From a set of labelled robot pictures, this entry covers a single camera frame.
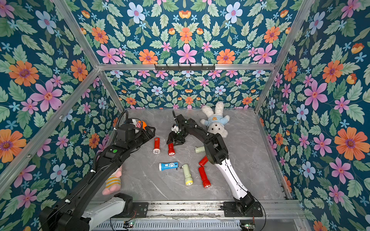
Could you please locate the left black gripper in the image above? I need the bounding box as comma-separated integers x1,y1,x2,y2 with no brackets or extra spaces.
126,126,156,153

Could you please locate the red flashlight white rim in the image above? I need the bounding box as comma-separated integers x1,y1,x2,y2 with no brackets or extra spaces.
153,137,161,155

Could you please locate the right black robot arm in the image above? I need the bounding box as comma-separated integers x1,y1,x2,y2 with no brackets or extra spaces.
167,113,255,217

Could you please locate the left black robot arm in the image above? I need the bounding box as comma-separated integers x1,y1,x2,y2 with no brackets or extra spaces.
40,122,156,231

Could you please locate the pale green flashlight upper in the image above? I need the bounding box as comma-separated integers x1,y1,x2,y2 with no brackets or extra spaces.
195,146,205,154

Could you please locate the pale green flashlight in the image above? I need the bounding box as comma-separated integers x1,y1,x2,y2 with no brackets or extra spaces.
182,164,193,186
195,146,205,154

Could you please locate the blue flashlight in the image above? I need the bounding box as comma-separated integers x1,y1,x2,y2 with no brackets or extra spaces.
159,162,179,171

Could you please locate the pale green flashlight lower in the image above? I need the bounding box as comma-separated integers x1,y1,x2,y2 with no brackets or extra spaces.
182,164,193,186

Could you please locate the black-haired striped plush doll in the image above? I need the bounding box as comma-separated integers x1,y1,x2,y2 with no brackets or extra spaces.
136,120,147,130

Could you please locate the white bunny plush blue shirt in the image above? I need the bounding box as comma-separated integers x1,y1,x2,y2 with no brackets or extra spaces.
200,102,230,138

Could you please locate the pink pig plush striped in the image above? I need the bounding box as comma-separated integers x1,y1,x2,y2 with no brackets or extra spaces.
102,167,122,195

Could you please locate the white vent grille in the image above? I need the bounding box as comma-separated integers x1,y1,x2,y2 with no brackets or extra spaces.
94,220,241,231

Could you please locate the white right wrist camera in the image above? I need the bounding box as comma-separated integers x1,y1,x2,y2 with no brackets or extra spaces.
171,125,179,133

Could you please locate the black hook rail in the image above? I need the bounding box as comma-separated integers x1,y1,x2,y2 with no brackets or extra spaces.
154,64,216,71

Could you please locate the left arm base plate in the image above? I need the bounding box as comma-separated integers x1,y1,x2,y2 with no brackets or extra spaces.
113,202,149,219

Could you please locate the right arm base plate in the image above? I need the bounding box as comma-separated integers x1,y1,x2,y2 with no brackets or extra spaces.
220,201,264,218

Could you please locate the aluminium frame corner post left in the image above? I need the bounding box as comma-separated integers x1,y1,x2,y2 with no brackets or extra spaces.
53,0,125,113

